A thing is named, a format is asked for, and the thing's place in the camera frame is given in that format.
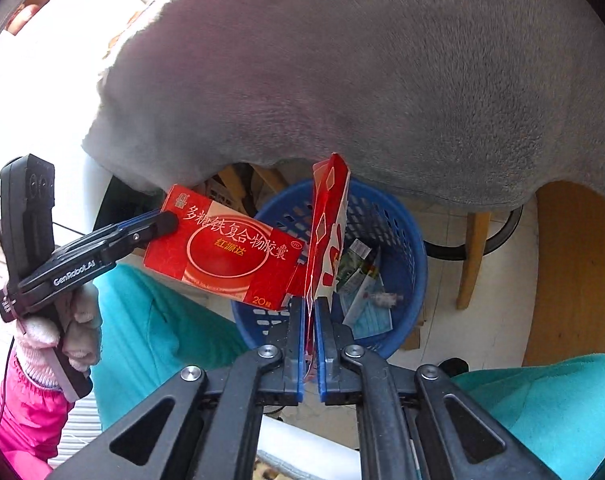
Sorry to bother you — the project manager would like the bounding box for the blue plastic basket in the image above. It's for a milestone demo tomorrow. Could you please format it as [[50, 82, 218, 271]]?
[[231, 177, 430, 362]]

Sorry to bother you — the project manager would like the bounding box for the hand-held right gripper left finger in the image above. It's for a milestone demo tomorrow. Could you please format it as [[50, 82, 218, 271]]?
[[47, 297, 307, 480]]

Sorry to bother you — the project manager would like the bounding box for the blue face mask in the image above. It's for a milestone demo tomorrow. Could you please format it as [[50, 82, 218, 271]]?
[[341, 280, 395, 342]]

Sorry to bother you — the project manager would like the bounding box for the wooden board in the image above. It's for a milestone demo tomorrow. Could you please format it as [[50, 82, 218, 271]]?
[[521, 180, 605, 369]]

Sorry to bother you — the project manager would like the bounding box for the grey fleece blanket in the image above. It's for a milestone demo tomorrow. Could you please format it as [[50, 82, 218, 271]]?
[[80, 0, 605, 212]]

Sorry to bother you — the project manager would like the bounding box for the red medicine box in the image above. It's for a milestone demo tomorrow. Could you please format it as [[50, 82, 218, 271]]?
[[143, 183, 306, 310]]

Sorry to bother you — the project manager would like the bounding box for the person's left hand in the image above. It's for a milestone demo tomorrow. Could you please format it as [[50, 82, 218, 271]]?
[[13, 282, 104, 392]]

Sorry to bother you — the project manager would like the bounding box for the red and white packet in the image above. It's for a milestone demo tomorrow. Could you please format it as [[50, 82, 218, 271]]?
[[302, 152, 351, 382]]

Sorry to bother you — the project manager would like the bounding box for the person's leg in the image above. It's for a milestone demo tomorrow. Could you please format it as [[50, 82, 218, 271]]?
[[451, 352, 605, 480], [89, 262, 254, 433]]

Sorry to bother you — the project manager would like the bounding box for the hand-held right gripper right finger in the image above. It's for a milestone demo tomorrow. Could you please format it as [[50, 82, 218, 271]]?
[[315, 297, 559, 480]]

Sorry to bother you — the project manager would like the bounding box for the person's right leg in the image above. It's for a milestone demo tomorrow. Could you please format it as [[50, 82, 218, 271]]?
[[451, 352, 605, 480]]

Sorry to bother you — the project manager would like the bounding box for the person's left leg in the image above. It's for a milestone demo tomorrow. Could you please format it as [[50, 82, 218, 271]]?
[[89, 262, 254, 433]]

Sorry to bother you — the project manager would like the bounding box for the small clear bottle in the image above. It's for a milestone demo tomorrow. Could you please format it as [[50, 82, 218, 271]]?
[[373, 290, 404, 312]]

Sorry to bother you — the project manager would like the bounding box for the white cabinet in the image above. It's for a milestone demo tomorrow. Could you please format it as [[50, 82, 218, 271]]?
[[80, 149, 116, 235]]

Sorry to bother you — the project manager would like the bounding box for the white seat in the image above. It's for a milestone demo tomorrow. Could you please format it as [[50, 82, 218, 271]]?
[[254, 411, 364, 480]]

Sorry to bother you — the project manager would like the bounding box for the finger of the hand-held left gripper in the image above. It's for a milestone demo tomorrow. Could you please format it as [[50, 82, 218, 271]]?
[[56, 211, 159, 262], [111, 211, 180, 264]]

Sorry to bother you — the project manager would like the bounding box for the green drink carton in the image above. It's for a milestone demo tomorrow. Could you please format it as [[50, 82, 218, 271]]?
[[335, 239, 383, 292]]

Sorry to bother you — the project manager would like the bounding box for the person's left forearm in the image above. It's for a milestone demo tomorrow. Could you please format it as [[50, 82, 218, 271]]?
[[0, 352, 76, 480]]

